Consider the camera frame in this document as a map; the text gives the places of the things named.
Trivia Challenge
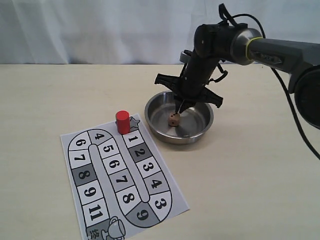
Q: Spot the red cylinder game piece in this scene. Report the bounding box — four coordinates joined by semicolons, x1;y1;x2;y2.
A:
115;110;130;135

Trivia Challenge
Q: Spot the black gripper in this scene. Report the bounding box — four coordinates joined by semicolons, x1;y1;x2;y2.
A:
154;53;223;113

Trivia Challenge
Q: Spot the wooden die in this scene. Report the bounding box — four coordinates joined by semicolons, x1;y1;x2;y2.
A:
167;112;180;127

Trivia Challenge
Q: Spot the white curtain backdrop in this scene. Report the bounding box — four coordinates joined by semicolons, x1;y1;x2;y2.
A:
0;0;320;66

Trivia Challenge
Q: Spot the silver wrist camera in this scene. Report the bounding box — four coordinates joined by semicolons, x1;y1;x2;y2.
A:
179;49;193;64

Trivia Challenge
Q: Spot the stainless steel bowl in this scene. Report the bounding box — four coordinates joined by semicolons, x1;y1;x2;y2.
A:
144;90;214;145

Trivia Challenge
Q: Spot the paper game board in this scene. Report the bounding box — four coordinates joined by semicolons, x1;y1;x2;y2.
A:
60;114;189;240

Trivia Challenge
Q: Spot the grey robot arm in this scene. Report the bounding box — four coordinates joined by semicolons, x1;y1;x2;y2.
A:
155;21;320;128

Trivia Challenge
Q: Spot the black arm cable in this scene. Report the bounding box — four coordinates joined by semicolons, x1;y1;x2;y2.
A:
217;3;320;161

